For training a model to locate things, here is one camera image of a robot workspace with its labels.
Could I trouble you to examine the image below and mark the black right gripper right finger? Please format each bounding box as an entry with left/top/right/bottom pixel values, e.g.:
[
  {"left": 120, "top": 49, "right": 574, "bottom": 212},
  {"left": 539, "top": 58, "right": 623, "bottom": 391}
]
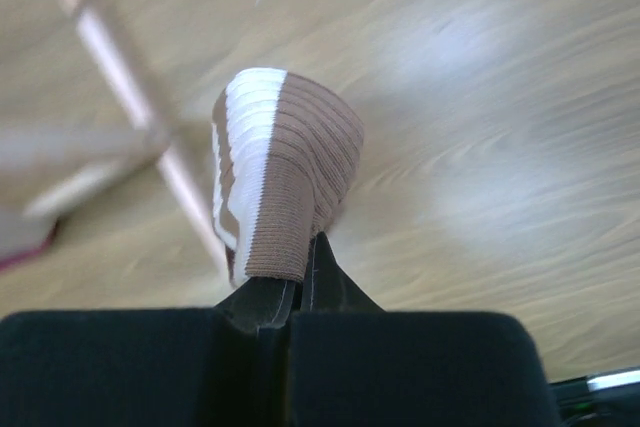
[{"left": 288, "top": 234, "right": 560, "bottom": 426}]

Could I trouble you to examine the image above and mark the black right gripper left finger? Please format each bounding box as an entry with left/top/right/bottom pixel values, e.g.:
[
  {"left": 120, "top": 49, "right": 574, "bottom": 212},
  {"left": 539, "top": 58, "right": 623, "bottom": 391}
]
[{"left": 1, "top": 279, "right": 300, "bottom": 426}]

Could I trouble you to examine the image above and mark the brown striped sock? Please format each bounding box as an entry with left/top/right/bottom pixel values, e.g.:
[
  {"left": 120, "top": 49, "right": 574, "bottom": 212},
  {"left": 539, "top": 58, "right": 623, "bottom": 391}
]
[{"left": 212, "top": 67, "right": 364, "bottom": 286}]

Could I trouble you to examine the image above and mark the wooden clothes rack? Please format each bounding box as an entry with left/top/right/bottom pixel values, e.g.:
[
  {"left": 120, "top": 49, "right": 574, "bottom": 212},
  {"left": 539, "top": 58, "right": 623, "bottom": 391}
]
[{"left": 22, "top": 0, "right": 234, "bottom": 283}]

